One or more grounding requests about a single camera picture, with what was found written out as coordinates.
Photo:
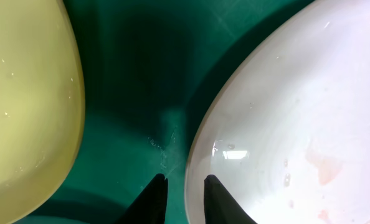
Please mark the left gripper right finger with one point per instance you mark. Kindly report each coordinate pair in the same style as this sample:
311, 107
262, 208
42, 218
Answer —
219, 206

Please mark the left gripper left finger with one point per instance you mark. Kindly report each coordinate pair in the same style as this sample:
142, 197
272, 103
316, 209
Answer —
150, 206

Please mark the white plastic plate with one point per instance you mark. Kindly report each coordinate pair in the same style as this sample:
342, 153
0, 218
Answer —
288, 135

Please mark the yellow-green plastic plate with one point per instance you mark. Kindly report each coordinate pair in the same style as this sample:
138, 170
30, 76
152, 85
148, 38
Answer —
42, 103

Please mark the teal plastic serving tray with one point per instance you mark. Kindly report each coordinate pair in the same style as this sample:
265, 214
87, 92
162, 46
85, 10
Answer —
151, 70

